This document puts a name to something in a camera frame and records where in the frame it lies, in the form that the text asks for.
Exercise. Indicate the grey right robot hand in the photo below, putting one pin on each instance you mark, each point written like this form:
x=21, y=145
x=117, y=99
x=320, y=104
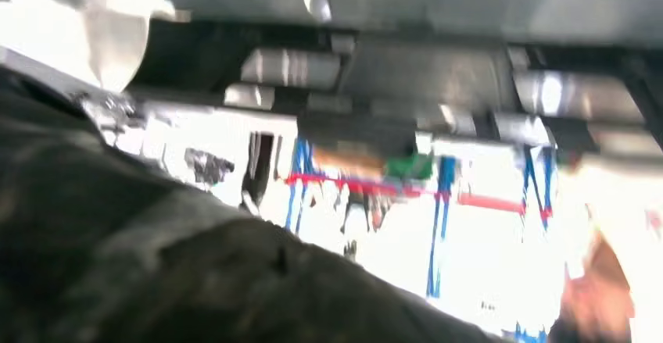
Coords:
x=129, y=252

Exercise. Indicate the red barrier belt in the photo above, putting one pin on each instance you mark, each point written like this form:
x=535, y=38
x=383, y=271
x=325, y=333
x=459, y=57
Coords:
x=482, y=203

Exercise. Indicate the person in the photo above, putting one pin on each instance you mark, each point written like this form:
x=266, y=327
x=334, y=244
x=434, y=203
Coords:
x=595, y=299

